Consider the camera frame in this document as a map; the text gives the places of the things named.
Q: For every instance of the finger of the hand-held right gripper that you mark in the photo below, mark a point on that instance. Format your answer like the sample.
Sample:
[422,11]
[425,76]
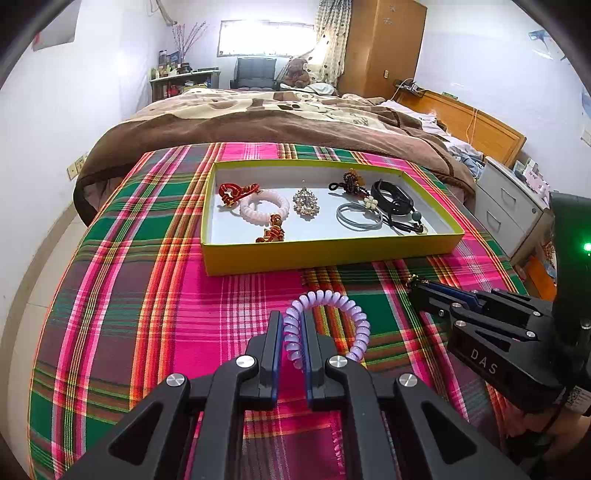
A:
[429,300]
[457,295]

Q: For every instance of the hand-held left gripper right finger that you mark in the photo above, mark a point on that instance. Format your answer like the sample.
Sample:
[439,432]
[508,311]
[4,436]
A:
[305,364]

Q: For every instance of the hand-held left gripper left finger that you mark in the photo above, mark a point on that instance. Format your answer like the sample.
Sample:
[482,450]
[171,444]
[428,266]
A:
[277,350]

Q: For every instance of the yellow cardboard box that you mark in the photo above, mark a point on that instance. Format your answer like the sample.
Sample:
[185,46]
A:
[323,256]

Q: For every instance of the red and gold ornament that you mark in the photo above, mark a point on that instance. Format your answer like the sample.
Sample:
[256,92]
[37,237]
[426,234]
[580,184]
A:
[272,233]

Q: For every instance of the brown gold beaded clip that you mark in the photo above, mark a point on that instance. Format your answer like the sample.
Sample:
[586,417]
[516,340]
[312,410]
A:
[353,180]

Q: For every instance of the crystal brooch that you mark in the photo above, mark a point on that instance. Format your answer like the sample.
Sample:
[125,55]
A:
[304,203]

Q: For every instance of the white drawer cabinet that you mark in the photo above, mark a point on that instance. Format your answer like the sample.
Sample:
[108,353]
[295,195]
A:
[503,203]

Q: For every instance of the black wristband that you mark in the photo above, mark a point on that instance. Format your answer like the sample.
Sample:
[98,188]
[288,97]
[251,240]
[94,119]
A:
[383,189]

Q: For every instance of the crumpled clothes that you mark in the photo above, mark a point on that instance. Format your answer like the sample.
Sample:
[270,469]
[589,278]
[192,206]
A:
[461,152]

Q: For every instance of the plaid cloth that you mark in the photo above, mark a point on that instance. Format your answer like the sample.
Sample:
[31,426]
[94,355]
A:
[138,277]

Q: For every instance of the wooden headboard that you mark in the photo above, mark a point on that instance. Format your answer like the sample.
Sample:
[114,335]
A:
[489,127]

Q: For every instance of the bed with brown blanket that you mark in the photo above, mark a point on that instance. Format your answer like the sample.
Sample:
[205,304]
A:
[231,120]

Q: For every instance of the wooden wardrobe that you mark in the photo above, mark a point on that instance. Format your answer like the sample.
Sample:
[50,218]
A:
[383,46]

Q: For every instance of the brown teddy bear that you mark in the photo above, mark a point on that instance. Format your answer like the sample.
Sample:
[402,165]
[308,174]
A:
[295,74]

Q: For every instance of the spotted curtain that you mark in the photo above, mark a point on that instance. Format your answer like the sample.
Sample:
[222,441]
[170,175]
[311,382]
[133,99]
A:
[334,41]

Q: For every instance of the dark grey chair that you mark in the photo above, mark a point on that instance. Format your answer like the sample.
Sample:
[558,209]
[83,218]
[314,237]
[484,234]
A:
[254,74]

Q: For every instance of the cluttered shelf desk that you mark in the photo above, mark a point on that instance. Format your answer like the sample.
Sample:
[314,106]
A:
[180,85]

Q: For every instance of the window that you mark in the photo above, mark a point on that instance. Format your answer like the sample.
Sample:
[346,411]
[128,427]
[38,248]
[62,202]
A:
[263,39]

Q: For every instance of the purple flower branches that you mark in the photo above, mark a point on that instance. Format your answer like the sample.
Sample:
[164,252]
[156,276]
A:
[187,41]

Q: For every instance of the blue wall decoration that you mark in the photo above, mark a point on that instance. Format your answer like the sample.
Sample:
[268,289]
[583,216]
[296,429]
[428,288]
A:
[545,41]

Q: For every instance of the wall socket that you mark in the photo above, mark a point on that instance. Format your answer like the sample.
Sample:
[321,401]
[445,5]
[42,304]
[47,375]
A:
[76,167]

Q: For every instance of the beige wall pipe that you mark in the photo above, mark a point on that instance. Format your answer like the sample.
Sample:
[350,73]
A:
[164,11]

